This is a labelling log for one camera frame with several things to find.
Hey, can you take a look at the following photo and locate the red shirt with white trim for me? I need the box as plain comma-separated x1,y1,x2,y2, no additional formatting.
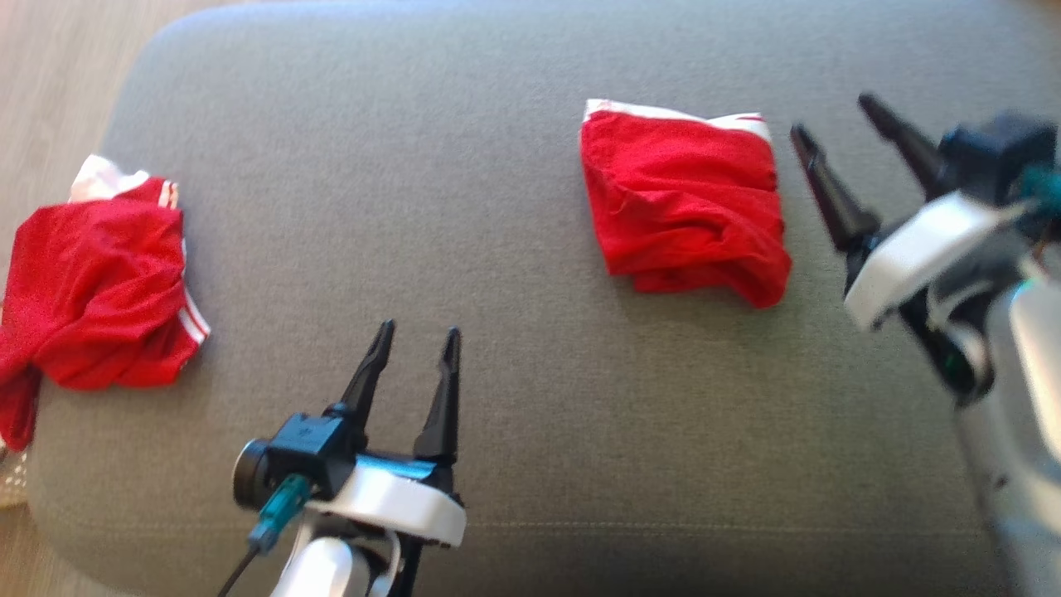
579,98,794,309
0,153,212,453

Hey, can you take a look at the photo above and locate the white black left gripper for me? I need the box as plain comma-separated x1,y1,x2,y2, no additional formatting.
319,320,467,548

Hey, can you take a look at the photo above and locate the large grey sofa seat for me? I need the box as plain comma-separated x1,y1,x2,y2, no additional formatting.
25,0,1061,597

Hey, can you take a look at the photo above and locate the left camera cable teal plug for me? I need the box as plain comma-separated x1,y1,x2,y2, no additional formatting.
217,474,314,597

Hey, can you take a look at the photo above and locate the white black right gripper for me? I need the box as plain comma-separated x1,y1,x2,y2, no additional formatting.
792,93,1025,407

